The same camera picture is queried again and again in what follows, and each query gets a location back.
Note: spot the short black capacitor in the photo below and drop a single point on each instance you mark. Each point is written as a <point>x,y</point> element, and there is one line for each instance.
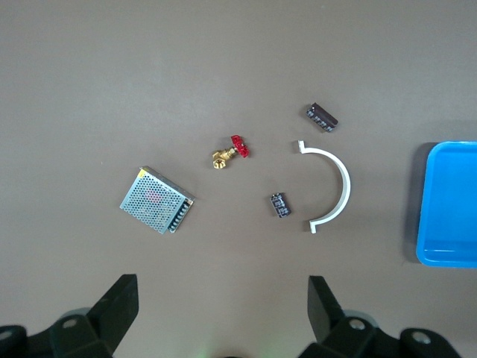
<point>280,205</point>

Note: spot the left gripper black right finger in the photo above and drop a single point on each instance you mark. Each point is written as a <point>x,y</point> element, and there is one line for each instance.
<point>328,317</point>

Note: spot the metal mesh power supply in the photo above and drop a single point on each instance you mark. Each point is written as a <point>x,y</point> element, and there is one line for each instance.
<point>153,199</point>

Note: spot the long black capacitor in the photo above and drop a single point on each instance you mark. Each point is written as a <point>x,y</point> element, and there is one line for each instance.
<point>322,118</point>

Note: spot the blue plastic tray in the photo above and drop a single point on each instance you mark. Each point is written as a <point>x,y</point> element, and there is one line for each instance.
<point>447,205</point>

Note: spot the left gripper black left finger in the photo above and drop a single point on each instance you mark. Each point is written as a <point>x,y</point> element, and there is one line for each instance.
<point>112,309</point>

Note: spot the brown table mat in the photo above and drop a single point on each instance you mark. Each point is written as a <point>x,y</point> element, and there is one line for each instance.
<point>223,74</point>

